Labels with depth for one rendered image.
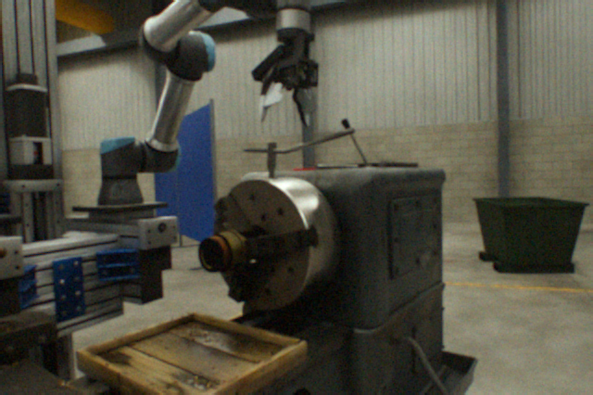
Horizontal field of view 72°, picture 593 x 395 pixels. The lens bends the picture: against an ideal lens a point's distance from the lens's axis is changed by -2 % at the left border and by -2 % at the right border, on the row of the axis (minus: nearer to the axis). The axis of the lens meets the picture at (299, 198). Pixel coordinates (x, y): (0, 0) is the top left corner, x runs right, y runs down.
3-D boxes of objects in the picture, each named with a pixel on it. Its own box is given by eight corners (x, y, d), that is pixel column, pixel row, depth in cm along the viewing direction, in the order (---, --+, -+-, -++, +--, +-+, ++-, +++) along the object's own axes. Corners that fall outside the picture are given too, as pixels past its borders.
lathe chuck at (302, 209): (235, 286, 117) (238, 173, 114) (330, 316, 98) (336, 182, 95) (210, 294, 110) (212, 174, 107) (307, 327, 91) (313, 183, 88)
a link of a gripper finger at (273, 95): (268, 110, 86) (287, 78, 89) (249, 112, 90) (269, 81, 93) (276, 121, 88) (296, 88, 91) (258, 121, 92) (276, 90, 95)
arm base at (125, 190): (87, 205, 141) (85, 176, 141) (125, 202, 154) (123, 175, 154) (116, 206, 134) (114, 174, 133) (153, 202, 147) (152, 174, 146)
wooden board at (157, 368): (195, 325, 107) (194, 310, 107) (308, 360, 85) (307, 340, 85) (76, 369, 83) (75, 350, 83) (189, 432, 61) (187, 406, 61)
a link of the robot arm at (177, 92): (127, 159, 154) (165, 18, 124) (165, 159, 164) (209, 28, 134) (137, 181, 147) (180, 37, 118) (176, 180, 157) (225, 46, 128)
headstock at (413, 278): (336, 264, 175) (334, 171, 173) (451, 278, 146) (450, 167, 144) (232, 300, 128) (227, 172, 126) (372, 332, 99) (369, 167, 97)
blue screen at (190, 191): (139, 236, 927) (133, 130, 915) (175, 234, 967) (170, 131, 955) (191, 270, 572) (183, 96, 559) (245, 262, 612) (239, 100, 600)
